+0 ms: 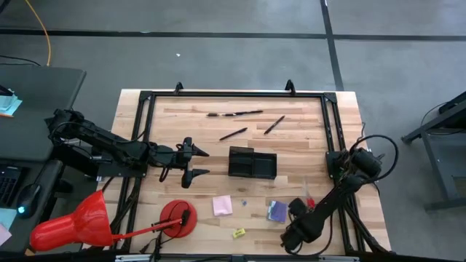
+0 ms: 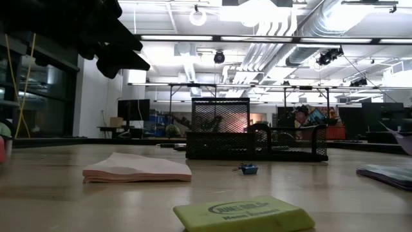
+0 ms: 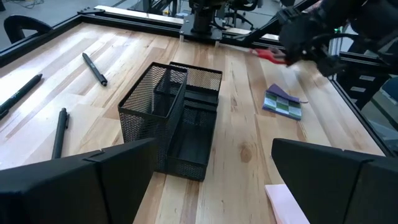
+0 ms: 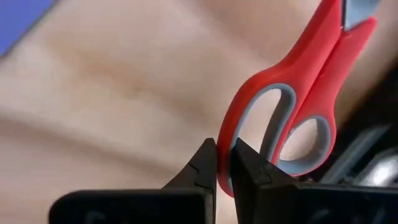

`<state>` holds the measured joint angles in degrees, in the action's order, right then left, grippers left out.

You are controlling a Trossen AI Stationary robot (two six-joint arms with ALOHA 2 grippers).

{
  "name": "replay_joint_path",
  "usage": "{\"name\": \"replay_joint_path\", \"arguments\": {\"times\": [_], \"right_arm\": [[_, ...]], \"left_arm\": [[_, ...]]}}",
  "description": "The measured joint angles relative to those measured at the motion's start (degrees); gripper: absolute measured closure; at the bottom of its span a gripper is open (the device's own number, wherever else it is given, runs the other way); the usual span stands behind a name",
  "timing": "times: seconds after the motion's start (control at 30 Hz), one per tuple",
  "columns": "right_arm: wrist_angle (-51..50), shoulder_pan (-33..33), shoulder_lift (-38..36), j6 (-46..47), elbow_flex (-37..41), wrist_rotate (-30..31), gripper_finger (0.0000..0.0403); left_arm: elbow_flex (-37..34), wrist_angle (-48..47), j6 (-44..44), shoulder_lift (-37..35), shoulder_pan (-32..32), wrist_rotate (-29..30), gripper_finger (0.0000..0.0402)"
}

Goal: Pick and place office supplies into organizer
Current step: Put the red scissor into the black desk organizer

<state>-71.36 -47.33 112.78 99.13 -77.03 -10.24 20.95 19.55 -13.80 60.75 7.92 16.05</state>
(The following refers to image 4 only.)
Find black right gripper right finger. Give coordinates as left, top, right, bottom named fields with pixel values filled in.
left=229, top=138, right=398, bottom=224

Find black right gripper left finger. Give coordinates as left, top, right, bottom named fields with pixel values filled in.
left=49, top=138, right=218, bottom=224

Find red scissors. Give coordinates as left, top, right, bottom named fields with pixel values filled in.
left=216, top=0, right=383, bottom=198

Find purple sticky note pad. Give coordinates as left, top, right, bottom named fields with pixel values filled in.
left=0, top=0, right=58, bottom=58

